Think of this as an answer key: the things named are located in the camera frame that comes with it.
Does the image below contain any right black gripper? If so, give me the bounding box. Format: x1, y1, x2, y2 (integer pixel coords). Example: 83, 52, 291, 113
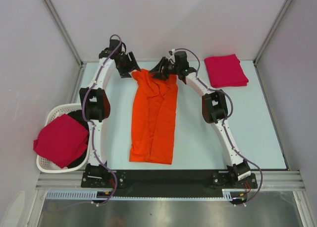
150, 57, 181, 81

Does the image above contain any grey slotted cable duct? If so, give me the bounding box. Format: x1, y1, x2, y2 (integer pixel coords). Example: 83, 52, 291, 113
46, 190, 245, 201

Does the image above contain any aluminium frame rail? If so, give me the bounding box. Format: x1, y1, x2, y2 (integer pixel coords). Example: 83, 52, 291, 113
35, 170, 305, 191

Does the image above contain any black garment in basket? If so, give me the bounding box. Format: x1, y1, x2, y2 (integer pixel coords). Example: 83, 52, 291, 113
67, 110, 89, 169

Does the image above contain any orange t shirt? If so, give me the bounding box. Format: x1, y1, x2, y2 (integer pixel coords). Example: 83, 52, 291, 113
129, 69, 178, 165

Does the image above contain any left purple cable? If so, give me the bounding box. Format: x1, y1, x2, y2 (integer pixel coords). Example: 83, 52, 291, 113
47, 34, 124, 210

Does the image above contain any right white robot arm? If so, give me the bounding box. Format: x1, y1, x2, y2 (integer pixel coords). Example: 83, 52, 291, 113
149, 49, 252, 188

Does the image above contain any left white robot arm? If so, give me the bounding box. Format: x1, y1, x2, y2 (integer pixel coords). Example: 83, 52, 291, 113
79, 35, 141, 187

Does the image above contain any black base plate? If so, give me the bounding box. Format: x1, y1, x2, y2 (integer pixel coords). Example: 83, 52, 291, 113
81, 168, 258, 198

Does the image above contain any magenta t shirt in basket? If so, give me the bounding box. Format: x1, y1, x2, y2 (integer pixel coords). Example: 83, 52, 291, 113
33, 114, 89, 169

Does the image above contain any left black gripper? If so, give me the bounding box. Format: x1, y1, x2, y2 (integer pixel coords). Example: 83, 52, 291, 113
116, 52, 141, 79

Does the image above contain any folded magenta t shirt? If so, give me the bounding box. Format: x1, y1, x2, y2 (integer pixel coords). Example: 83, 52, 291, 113
204, 54, 249, 88

